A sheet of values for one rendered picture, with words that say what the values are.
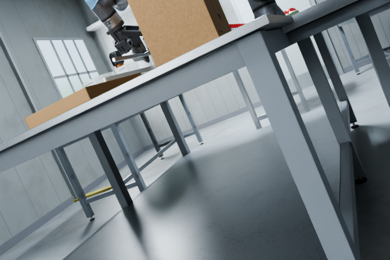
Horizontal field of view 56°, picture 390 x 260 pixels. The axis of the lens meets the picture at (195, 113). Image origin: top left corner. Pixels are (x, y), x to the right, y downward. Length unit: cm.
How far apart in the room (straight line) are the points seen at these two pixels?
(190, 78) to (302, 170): 33
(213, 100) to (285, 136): 536
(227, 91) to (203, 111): 54
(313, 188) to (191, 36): 62
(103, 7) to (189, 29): 44
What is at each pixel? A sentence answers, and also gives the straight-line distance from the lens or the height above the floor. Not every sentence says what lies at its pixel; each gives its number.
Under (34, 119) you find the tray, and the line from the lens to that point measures 118.
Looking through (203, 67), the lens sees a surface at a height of 78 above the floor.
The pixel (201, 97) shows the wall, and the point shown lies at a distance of 623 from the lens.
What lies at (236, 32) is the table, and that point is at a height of 82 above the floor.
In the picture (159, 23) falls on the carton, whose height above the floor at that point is 99.
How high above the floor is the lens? 76
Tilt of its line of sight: 4 degrees down
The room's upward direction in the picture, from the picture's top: 24 degrees counter-clockwise
